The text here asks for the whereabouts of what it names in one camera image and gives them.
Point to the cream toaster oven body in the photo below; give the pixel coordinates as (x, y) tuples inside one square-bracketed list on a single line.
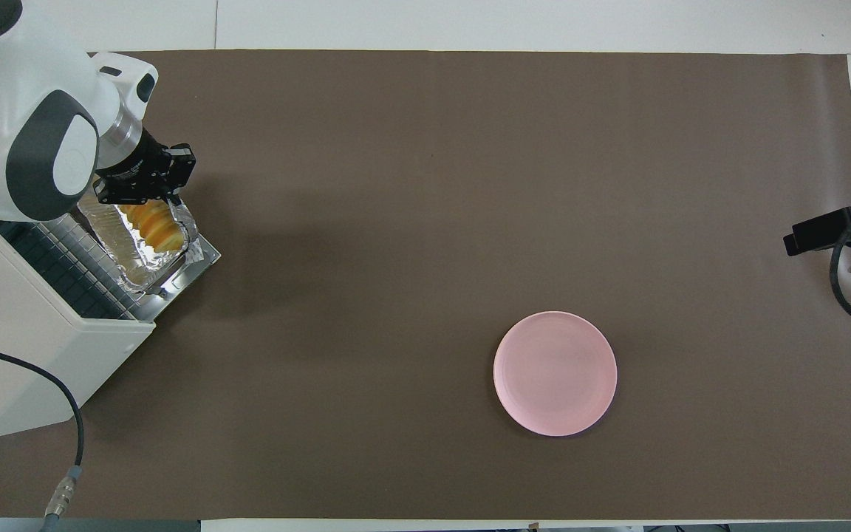
[(19, 355)]

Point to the brown table mat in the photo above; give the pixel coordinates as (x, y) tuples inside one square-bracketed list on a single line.
[(396, 222)]

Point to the pink round plate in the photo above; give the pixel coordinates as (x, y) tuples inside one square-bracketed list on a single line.
[(555, 373)]

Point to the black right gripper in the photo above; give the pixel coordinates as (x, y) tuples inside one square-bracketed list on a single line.
[(832, 229)]

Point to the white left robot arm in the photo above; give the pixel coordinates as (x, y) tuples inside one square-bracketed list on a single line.
[(12, 89)]

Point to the glass toaster oven door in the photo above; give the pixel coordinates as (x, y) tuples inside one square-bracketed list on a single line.
[(200, 260)]

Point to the aluminium foil baking tray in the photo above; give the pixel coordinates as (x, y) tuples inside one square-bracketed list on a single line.
[(137, 266)]

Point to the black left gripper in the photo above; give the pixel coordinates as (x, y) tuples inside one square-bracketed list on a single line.
[(141, 170)]

